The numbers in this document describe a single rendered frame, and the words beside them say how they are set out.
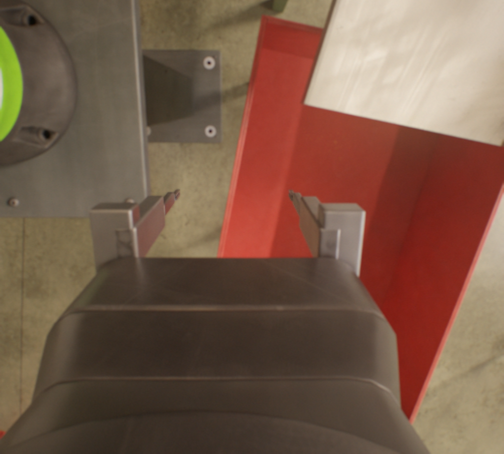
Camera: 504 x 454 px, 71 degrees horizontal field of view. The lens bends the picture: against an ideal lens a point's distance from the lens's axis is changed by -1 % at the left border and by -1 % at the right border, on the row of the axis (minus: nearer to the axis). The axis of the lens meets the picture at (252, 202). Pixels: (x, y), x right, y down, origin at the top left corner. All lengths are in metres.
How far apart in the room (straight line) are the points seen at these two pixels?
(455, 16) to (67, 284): 1.47
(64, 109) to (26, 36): 0.06
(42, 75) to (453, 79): 0.40
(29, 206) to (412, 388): 0.68
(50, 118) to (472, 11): 0.40
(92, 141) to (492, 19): 0.40
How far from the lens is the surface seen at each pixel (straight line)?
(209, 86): 1.25
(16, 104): 0.32
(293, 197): 0.15
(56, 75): 0.35
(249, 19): 1.29
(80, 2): 0.38
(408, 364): 0.79
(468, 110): 0.49
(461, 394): 2.01
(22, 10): 0.38
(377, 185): 0.78
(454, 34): 0.44
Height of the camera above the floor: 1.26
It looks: 75 degrees down
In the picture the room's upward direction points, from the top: 175 degrees clockwise
